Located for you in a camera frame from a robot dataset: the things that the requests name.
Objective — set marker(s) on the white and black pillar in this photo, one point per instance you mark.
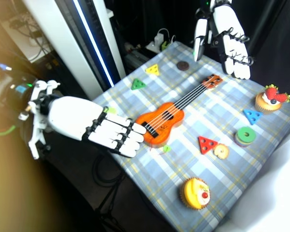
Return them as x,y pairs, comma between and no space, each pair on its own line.
62,43

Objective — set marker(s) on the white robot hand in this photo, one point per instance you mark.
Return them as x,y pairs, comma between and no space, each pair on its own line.
228,24
72,116

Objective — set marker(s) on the tan round toy biscuit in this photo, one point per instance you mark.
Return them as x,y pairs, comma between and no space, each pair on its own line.
221,151

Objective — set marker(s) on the strawberry topped toy cupcake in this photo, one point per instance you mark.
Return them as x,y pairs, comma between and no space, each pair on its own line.
268,102

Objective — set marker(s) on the white power adapter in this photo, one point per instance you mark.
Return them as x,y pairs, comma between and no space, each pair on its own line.
158,39

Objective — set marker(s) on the blue triangle block with holes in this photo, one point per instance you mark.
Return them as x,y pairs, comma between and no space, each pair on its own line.
251,116

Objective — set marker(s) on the yellow lemon toy cupcake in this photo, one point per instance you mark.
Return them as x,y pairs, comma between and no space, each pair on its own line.
193,193

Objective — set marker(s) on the green triangle block with holes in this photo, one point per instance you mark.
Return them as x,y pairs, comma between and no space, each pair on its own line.
137,85

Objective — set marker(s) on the orange toy ukulele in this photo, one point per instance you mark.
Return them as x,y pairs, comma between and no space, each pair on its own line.
164,120

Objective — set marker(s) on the red triangle block with holes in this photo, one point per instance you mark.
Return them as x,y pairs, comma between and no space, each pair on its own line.
205,146

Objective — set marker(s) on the stack of coloured rings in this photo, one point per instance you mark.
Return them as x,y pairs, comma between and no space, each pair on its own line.
241,137

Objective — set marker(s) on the blue checkered table cloth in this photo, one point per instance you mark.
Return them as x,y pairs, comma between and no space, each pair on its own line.
195,169

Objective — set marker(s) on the dark brown toy cookie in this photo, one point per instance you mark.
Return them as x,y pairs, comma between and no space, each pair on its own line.
183,65

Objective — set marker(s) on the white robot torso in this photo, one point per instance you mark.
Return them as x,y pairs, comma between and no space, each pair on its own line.
275,188

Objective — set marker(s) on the yellow triangle block with holes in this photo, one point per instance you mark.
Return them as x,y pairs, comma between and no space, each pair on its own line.
153,70

